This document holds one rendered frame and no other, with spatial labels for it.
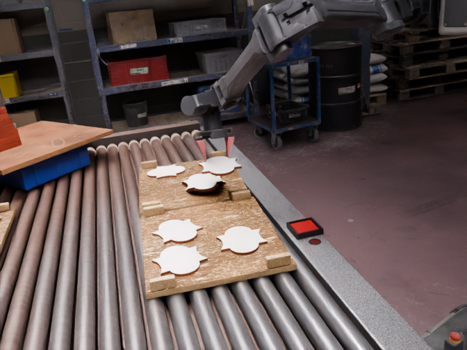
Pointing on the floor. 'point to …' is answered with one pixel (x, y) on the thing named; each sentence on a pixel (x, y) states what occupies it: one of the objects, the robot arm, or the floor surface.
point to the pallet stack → (422, 62)
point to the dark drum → (337, 85)
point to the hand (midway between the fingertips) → (217, 159)
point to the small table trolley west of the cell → (261, 126)
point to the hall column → (361, 35)
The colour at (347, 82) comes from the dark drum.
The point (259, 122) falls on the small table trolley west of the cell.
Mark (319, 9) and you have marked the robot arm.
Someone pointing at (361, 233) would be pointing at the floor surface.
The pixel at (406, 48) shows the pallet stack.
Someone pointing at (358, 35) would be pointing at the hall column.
